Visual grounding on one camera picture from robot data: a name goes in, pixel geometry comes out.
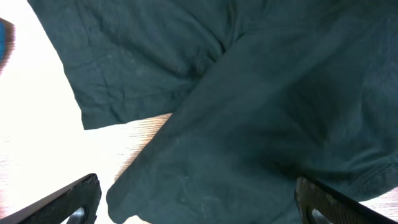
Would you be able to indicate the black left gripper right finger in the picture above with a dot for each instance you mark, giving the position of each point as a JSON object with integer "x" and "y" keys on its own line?
{"x": 319, "y": 204}

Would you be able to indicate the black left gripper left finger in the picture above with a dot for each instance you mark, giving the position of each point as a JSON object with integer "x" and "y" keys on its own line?
{"x": 75, "y": 203}

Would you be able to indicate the black shorts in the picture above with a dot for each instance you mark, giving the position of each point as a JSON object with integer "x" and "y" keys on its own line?
{"x": 258, "y": 92}

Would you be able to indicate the blue garment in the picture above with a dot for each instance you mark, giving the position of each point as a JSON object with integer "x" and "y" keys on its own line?
{"x": 2, "y": 40}

